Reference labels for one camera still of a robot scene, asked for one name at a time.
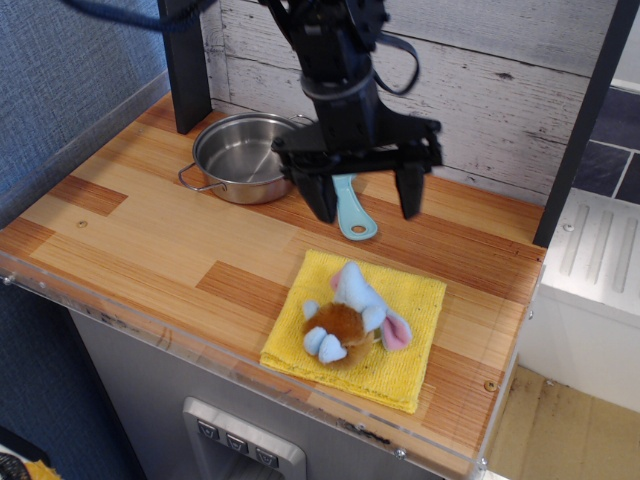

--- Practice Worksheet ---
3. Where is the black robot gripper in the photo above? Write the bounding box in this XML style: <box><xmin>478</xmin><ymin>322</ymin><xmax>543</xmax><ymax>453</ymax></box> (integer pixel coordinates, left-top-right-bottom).
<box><xmin>272</xmin><ymin>83</ymin><xmax>442</xmax><ymax>223</ymax></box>

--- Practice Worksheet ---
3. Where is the blue and brown plush mouse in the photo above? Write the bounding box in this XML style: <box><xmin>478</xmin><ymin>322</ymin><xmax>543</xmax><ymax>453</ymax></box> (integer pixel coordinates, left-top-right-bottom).
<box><xmin>302</xmin><ymin>262</ymin><xmax>413</xmax><ymax>369</ymax></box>

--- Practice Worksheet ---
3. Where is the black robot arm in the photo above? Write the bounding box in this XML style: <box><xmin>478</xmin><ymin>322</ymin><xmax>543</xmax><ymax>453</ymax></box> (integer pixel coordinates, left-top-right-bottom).
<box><xmin>266</xmin><ymin>1</ymin><xmax>442</xmax><ymax>223</ymax></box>

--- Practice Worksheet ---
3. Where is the light blue dish brush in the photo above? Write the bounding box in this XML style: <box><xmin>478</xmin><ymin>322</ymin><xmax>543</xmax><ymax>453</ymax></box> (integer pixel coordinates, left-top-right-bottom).
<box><xmin>333</xmin><ymin>174</ymin><xmax>378</xmax><ymax>241</ymax></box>

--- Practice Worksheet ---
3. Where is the small stainless steel pot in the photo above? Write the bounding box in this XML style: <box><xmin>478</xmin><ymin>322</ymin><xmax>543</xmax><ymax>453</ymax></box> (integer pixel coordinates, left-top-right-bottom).
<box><xmin>178</xmin><ymin>112</ymin><xmax>312</xmax><ymax>205</ymax></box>

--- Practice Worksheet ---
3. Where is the yellow folded cloth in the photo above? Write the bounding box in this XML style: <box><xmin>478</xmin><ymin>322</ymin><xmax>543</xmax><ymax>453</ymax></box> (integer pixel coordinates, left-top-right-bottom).
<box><xmin>260</xmin><ymin>250</ymin><xmax>446</xmax><ymax>413</ymax></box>

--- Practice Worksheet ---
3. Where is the clear acrylic edge guard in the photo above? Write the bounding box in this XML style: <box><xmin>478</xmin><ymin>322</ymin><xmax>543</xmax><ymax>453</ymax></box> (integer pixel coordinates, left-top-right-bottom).
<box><xmin>1</xmin><ymin>249</ymin><xmax>541</xmax><ymax>479</ymax></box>

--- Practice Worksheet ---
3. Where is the white ribbed cabinet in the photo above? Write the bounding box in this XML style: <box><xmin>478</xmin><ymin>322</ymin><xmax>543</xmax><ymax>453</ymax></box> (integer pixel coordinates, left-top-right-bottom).
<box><xmin>518</xmin><ymin>189</ymin><xmax>639</xmax><ymax>411</ymax></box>

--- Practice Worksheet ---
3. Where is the silver dispenser button panel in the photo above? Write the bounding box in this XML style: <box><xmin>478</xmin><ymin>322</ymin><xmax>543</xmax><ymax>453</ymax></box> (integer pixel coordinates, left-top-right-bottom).
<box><xmin>183</xmin><ymin>397</ymin><xmax>307</xmax><ymax>479</ymax></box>

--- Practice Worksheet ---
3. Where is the yellow object bottom left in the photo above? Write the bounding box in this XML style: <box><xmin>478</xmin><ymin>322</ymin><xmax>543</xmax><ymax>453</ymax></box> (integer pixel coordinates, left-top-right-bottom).
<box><xmin>18</xmin><ymin>460</ymin><xmax>62</xmax><ymax>480</ymax></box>

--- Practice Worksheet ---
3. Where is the black left vertical post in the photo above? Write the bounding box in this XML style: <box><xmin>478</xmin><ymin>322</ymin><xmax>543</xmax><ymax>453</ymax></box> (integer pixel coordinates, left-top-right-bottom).
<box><xmin>163</xmin><ymin>16</ymin><xmax>212</xmax><ymax>134</ymax></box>

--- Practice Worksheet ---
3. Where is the black vertical post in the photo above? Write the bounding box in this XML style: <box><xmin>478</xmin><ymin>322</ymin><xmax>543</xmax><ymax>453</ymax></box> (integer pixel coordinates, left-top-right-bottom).
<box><xmin>533</xmin><ymin>0</ymin><xmax>639</xmax><ymax>248</ymax></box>
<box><xmin>163</xmin><ymin>16</ymin><xmax>212</xmax><ymax>134</ymax></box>

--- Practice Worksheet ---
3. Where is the black braided cable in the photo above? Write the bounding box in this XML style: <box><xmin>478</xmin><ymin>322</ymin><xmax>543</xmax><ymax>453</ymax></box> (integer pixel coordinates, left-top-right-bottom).
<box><xmin>62</xmin><ymin>0</ymin><xmax>221</xmax><ymax>36</ymax></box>

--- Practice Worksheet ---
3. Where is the black right vertical post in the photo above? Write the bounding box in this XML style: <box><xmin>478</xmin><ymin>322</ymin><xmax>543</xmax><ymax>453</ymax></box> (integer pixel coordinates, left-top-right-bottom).
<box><xmin>533</xmin><ymin>0</ymin><xmax>639</xmax><ymax>248</ymax></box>

